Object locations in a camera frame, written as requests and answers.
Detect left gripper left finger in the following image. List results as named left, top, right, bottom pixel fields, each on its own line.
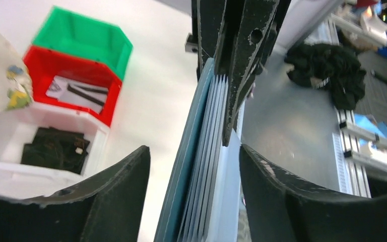
left=0, top=145, right=151, bottom=241

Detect white card with stripe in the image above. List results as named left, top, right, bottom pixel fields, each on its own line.
left=57, top=84, right=108, bottom=114

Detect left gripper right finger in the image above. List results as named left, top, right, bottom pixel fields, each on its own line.
left=239, top=144, right=387, bottom=241

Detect blue card holder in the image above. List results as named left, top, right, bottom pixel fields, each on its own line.
left=154, top=58, right=243, bottom=241

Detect white bin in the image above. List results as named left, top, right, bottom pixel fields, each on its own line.
left=0, top=103, right=110, bottom=199

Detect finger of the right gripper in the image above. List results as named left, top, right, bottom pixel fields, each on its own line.
left=222, top=1, right=279, bottom=147
left=191, top=0, right=227, bottom=75

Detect hanging patterned cloth bag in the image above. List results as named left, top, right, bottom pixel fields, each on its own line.
left=0, top=34, right=33, bottom=112

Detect black card in white bin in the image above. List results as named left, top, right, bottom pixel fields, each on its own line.
left=21, top=127, right=90, bottom=174

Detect black cloth pile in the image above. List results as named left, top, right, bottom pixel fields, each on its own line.
left=284, top=43, right=366, bottom=110

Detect white cards in red bin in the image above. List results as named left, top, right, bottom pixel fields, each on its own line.
left=45, top=76, right=70, bottom=100

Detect green bin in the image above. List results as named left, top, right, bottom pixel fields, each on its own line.
left=32, top=6, right=133, bottom=80

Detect red bin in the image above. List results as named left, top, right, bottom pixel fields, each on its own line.
left=24, top=45, right=122, bottom=126

